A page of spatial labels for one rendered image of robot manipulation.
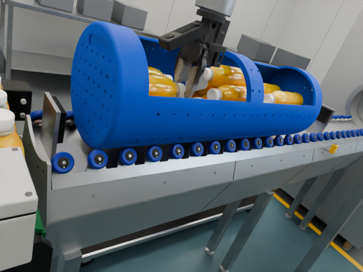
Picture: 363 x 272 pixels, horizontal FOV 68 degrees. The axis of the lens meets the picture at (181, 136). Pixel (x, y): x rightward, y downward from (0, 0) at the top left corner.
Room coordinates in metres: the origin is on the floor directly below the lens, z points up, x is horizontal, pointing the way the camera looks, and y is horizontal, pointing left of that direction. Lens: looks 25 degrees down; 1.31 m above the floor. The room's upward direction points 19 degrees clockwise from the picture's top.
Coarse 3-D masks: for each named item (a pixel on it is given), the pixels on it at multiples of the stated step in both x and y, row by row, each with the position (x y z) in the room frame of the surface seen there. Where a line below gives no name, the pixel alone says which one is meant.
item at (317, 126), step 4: (324, 108) 1.44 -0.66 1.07; (328, 108) 1.44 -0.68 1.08; (332, 108) 1.45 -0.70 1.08; (320, 112) 1.45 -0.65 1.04; (324, 112) 1.43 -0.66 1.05; (328, 112) 1.42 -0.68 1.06; (332, 112) 1.42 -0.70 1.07; (320, 116) 1.44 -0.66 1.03; (324, 116) 1.43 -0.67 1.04; (328, 116) 1.42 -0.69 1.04; (332, 116) 1.44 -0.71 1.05; (316, 120) 1.46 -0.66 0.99; (320, 120) 1.43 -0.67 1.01; (324, 120) 1.42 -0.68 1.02; (328, 120) 1.43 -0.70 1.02; (312, 124) 1.47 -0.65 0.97; (316, 124) 1.45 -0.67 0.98; (320, 124) 1.44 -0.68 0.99; (324, 124) 1.43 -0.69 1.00; (308, 128) 1.47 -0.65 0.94; (312, 128) 1.46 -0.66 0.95; (316, 128) 1.44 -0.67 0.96; (320, 128) 1.43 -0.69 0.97; (324, 128) 1.43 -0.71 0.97; (316, 132) 1.44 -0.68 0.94
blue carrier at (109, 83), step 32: (96, 32) 0.58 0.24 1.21; (128, 32) 0.58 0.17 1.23; (96, 64) 0.56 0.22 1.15; (128, 64) 0.51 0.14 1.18; (160, 64) 0.85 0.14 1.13; (192, 64) 0.93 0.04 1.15; (224, 64) 1.01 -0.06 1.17; (256, 64) 1.09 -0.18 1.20; (96, 96) 0.54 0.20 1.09; (128, 96) 0.49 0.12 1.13; (160, 96) 0.55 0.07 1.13; (256, 96) 0.78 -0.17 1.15; (320, 96) 1.09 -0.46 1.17; (96, 128) 0.52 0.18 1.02; (128, 128) 0.50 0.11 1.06; (160, 128) 0.56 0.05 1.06; (192, 128) 0.63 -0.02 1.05; (224, 128) 0.71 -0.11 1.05; (256, 128) 0.83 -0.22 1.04; (288, 128) 0.98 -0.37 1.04
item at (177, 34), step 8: (192, 24) 0.68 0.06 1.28; (200, 24) 0.67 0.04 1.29; (176, 32) 0.65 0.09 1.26; (184, 32) 0.64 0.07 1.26; (192, 32) 0.65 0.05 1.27; (200, 32) 0.66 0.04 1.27; (208, 32) 0.68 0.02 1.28; (160, 40) 0.63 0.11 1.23; (168, 40) 0.61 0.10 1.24; (176, 40) 0.62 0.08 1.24; (184, 40) 0.64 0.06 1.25; (192, 40) 0.65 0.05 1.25; (168, 48) 0.61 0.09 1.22; (176, 48) 0.62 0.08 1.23
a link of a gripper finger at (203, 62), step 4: (200, 56) 0.66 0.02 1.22; (204, 56) 0.65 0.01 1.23; (200, 60) 0.65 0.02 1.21; (204, 60) 0.65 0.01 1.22; (196, 64) 0.66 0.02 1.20; (200, 64) 0.65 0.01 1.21; (204, 64) 0.65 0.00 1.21; (200, 68) 0.65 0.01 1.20; (204, 68) 0.65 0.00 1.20; (196, 72) 0.65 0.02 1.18; (200, 72) 0.65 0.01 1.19; (196, 76) 0.65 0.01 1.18; (196, 80) 0.65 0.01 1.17
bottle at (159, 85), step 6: (150, 78) 0.60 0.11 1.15; (156, 78) 0.61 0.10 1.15; (162, 78) 0.62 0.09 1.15; (168, 78) 0.64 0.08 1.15; (150, 84) 0.59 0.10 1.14; (156, 84) 0.60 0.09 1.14; (162, 84) 0.61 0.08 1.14; (168, 84) 0.62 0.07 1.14; (174, 84) 0.65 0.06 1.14; (150, 90) 0.58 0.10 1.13; (156, 90) 0.59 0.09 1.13; (162, 90) 0.60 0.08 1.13; (168, 90) 0.62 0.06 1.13; (174, 90) 0.64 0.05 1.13; (162, 96) 0.60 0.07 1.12; (168, 96) 0.62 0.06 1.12; (174, 96) 0.64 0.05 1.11
